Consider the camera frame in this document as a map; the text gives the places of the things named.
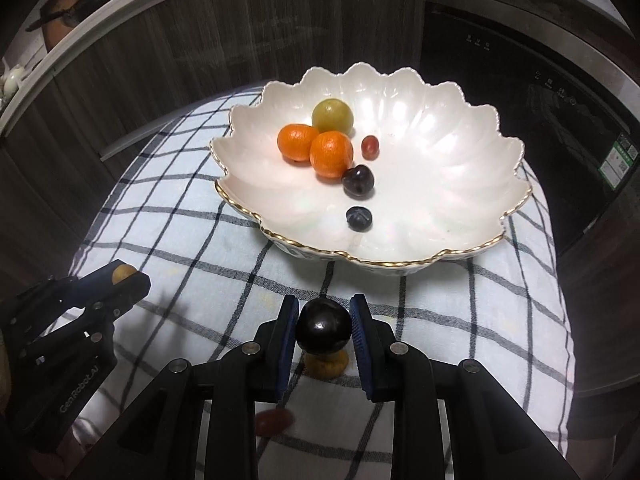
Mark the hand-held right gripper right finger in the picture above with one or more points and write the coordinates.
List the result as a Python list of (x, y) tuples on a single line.
[(360, 350)]

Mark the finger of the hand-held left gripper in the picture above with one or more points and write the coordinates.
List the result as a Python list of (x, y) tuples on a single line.
[(92, 280), (127, 292)]

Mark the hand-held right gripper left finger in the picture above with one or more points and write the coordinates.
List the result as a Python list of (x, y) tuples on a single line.
[(286, 345)]

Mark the small yellow fruit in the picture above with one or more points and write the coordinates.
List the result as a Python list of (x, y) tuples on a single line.
[(124, 272)]

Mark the dark purple plum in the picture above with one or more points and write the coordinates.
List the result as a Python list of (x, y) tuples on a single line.
[(323, 327)]

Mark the blueberry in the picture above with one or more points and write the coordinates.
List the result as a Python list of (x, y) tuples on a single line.
[(359, 218)]

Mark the white scalloped bowl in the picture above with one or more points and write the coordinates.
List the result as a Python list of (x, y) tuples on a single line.
[(425, 185)]

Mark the orange mandarin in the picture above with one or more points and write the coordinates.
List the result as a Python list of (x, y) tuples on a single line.
[(296, 142), (331, 156)]

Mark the red oval fruit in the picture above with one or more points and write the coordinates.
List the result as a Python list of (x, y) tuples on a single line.
[(274, 420)]

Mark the white checkered cloth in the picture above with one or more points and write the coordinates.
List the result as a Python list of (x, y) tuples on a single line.
[(200, 240)]

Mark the red grape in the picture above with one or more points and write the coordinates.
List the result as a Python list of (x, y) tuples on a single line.
[(370, 147)]

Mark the white teapot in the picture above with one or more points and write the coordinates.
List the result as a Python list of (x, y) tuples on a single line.
[(12, 80)]

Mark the green grape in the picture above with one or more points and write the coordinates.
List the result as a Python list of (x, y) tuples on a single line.
[(332, 116)]

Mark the brown pot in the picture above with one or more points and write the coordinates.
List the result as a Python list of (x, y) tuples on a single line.
[(57, 30)]

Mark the dark wood kitchen cabinet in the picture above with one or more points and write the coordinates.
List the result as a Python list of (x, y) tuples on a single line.
[(225, 45)]

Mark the black built-in appliance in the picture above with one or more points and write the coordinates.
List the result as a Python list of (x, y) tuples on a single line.
[(525, 110)]

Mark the green label sticker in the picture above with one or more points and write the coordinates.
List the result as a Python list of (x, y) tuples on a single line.
[(620, 160)]

